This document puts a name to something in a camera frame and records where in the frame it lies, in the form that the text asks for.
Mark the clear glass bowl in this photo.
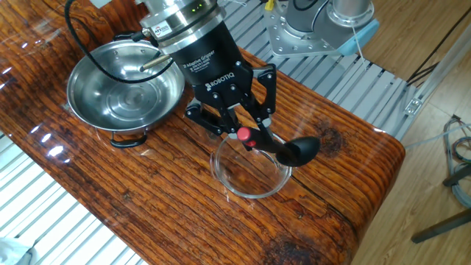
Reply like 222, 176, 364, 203
210, 132, 294, 199

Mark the aluminium beam with corner bracket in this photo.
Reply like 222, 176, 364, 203
403, 21, 471, 119

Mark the blue tissue pack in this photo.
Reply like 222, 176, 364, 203
0, 237, 38, 265

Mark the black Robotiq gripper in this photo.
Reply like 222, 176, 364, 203
169, 21, 277, 138

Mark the black ladle with red accents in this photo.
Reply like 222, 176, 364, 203
236, 127, 321, 167

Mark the dark furniture leg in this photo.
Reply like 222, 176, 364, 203
411, 208, 471, 244
443, 163, 471, 187

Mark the steel pot with black handles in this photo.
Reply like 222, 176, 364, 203
65, 32, 185, 149

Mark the glossy wood-grain table mat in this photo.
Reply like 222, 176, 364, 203
0, 0, 406, 265

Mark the black floor cable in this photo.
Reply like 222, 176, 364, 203
406, 7, 471, 88

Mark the grey coiled cable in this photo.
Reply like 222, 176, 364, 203
443, 113, 471, 209

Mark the white cable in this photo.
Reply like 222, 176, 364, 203
404, 123, 471, 148

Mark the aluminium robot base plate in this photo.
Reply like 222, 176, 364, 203
263, 0, 341, 59

